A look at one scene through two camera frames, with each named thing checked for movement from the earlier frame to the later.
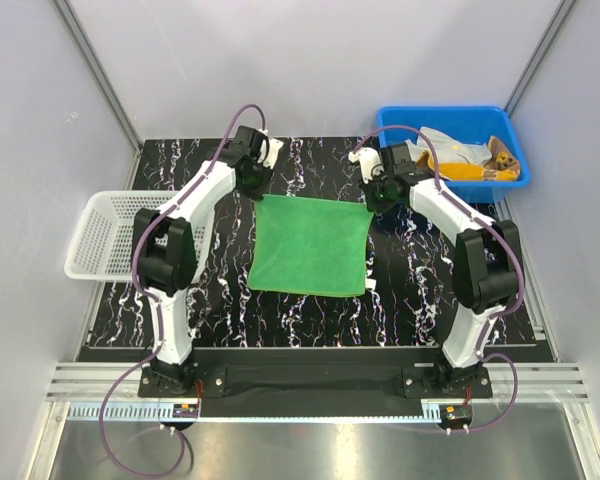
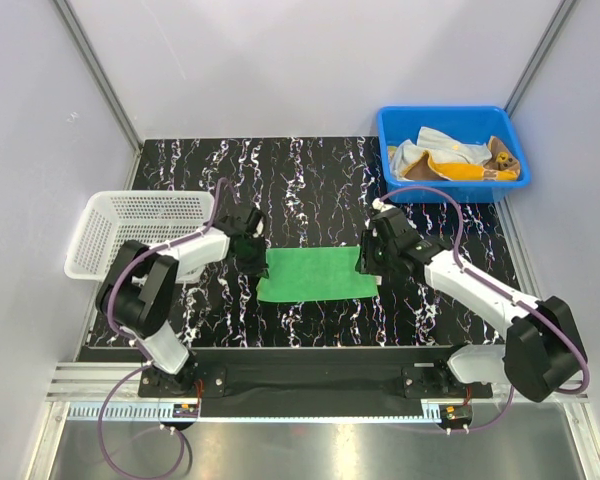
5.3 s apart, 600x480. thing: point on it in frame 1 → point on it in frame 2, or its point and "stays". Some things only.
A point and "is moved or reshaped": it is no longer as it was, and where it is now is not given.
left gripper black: x=256 y=193 → x=259 y=268
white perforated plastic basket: x=102 y=244 stays
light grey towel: x=444 y=149 stays
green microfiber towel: x=309 y=245 is moved or reshaped
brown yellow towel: x=503 y=165 stays
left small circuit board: x=185 y=411 stays
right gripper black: x=374 y=206 → x=367 y=264
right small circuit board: x=456 y=414 stays
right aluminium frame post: x=559 y=18 stays
